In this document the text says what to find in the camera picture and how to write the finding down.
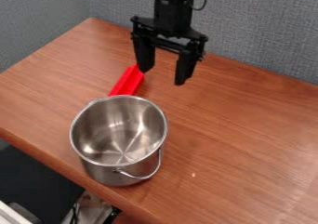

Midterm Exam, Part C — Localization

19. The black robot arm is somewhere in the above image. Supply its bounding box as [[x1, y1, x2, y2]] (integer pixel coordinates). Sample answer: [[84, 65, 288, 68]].
[[131, 0, 208, 86]]

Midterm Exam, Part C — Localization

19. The grey table leg bracket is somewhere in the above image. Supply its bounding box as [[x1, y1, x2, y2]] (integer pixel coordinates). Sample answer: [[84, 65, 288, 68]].
[[61, 191, 120, 224]]

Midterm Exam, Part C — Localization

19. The white object at corner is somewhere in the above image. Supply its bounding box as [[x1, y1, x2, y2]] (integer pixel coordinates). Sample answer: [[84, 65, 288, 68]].
[[0, 201, 32, 224]]

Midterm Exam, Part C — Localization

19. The red plastic block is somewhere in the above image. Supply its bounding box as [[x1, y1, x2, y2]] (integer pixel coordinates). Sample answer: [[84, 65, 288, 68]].
[[109, 65, 144, 96]]

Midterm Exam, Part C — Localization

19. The stainless steel pot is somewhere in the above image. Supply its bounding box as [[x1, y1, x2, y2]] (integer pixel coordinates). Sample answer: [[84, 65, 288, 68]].
[[69, 95, 168, 186]]

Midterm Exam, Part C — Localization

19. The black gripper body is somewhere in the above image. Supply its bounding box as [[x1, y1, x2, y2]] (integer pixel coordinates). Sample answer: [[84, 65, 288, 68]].
[[129, 0, 209, 61]]

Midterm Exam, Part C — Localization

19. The metal pot bail handle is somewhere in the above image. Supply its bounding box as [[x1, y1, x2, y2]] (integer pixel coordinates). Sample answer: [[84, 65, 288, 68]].
[[113, 149, 163, 181]]

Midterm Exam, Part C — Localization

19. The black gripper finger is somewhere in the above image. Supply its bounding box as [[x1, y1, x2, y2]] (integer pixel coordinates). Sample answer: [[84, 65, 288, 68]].
[[132, 37, 155, 72], [173, 49, 199, 86]]

